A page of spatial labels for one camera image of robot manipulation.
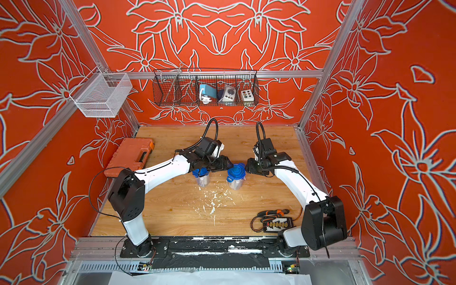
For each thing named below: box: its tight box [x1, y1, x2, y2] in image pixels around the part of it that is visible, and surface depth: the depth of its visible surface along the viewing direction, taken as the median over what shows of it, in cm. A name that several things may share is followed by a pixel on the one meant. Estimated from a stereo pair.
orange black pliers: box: [257, 208, 290, 219], surface depth 83 cm
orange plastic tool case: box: [103, 137, 155, 178], surface depth 102 cm
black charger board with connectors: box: [263, 217, 294, 233], surface depth 79 cm
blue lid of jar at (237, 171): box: [226, 162, 246, 183], surface depth 83 cm
